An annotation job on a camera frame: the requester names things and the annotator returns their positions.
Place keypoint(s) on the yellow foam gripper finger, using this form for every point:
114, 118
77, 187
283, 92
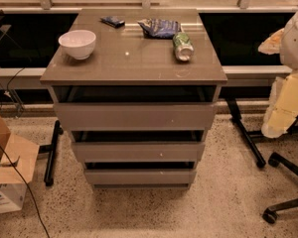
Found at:
283, 99

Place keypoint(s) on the grey top drawer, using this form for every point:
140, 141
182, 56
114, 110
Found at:
130, 117

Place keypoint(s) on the grey drawer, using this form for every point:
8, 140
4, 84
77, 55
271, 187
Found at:
137, 152
124, 177
130, 117

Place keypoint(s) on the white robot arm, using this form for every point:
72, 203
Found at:
283, 101

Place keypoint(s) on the grey drawer cabinet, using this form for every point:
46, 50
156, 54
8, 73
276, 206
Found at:
128, 68

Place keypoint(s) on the grey middle drawer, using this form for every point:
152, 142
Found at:
137, 152

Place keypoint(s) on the grey bottom drawer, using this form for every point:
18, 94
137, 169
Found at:
124, 177

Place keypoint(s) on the open cardboard box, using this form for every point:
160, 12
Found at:
18, 157

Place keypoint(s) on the black table leg right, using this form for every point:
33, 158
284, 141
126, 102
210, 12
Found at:
249, 136

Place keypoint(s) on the black table leg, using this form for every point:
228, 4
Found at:
51, 151
249, 136

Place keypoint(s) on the green soda can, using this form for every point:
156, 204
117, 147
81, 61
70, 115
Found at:
183, 47

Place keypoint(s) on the blue chip bag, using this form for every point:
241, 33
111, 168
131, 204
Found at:
159, 28

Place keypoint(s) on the small dark blue packet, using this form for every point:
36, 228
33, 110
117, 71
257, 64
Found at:
112, 21

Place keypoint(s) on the white bowl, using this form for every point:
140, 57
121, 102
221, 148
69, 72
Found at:
78, 44

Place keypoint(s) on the black table leg left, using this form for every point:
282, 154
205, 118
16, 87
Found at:
51, 151

